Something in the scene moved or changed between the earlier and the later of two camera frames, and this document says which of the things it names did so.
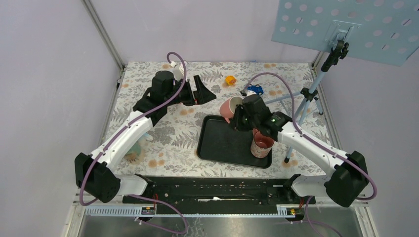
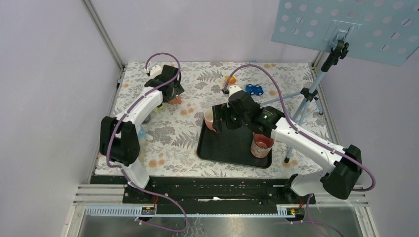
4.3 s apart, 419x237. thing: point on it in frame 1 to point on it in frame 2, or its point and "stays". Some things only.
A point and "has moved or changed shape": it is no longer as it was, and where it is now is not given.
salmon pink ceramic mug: (228, 107) has moved or changed shape
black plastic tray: (218, 140) stays
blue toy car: (256, 88) stays
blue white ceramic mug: (146, 136) stays
